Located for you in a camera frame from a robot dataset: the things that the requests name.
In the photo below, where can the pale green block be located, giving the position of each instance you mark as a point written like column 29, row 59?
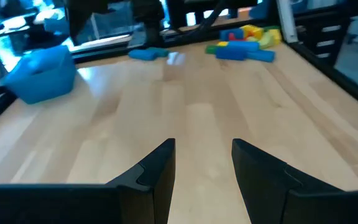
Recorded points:
column 266, row 40

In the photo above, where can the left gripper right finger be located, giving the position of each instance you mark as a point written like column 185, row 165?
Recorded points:
column 306, row 208

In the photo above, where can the long blue block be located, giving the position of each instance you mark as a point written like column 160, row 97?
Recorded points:
column 261, row 56

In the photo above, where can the white frame post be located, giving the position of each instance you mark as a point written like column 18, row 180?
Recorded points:
column 287, row 21

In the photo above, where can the blue bin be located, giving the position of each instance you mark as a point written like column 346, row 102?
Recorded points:
column 42, row 77

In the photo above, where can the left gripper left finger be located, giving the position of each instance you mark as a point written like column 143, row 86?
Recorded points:
column 73, row 205

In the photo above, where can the yellow block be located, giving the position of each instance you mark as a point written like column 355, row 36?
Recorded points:
column 222, row 43
column 276, row 36
column 252, row 31

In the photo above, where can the black drawer cabinet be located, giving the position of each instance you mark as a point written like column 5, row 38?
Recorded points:
column 309, row 37

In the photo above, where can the red block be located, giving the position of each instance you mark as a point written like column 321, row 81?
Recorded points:
column 236, row 37

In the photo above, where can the blue cylinder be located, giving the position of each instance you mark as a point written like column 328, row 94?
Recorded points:
column 230, row 53

